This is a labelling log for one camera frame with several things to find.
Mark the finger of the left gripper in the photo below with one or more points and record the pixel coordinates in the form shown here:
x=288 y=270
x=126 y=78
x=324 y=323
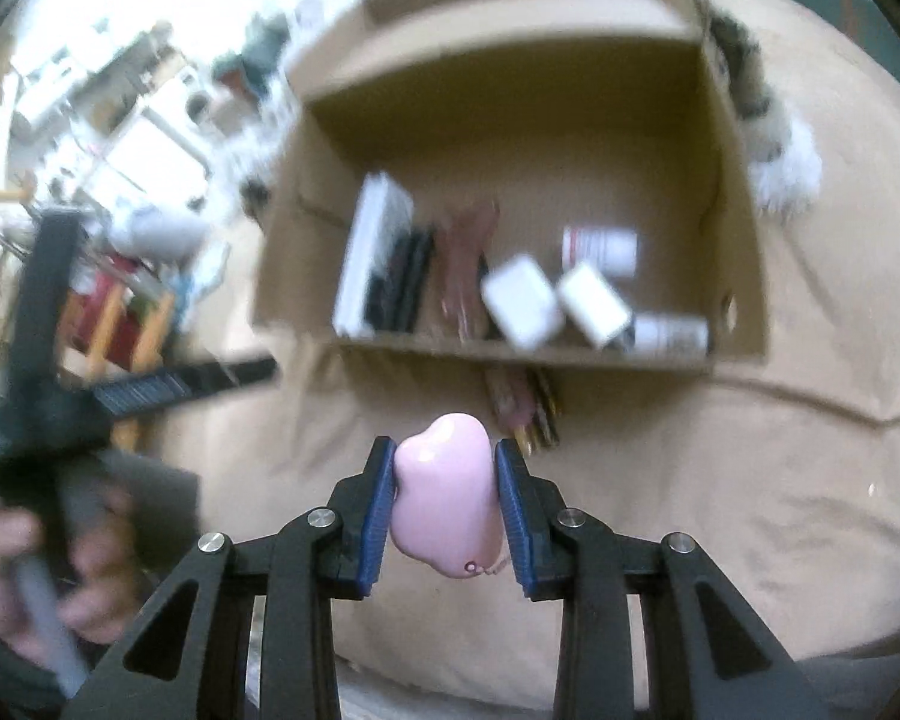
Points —
x=168 y=387

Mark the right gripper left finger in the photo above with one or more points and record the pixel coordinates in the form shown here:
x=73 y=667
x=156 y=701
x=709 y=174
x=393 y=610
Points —
x=186 y=654

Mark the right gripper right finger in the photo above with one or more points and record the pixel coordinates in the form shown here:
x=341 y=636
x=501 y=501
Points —
x=709 y=654

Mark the white remote control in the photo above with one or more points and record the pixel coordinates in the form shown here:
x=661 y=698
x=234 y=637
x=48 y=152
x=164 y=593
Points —
x=384 y=215

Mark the pink cloud-shaped case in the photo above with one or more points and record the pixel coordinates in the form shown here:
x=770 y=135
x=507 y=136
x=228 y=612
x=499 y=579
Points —
x=446 y=512

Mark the pink translucent glass vase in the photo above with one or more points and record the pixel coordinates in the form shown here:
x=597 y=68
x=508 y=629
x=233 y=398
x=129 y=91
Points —
x=461 y=241

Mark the small white bottle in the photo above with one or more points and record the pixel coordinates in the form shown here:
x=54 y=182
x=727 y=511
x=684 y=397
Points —
x=667 y=336

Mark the white wall charger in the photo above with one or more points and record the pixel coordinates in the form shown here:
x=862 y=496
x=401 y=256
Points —
x=595 y=307

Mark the white earbuds case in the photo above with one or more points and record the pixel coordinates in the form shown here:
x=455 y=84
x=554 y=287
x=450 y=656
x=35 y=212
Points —
x=522 y=303

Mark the person's left hand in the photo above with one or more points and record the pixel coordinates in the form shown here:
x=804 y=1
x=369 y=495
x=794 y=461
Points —
x=40 y=620

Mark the grey laundry bag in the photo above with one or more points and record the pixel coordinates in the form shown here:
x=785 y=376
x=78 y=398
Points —
x=158 y=235

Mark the white labelled pill bottle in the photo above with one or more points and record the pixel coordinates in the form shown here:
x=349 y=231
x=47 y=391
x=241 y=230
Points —
x=614 y=251

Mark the open cardboard box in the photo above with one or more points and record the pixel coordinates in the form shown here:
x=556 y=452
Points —
x=563 y=112

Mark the black white shaggy blanket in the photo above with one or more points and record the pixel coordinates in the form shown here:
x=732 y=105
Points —
x=783 y=164

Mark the teal cushion with orange stripe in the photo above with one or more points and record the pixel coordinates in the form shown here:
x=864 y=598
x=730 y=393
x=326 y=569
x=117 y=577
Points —
x=847 y=7

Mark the wooden chair frame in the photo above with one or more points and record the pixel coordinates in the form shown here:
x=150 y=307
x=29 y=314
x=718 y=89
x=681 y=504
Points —
x=108 y=333

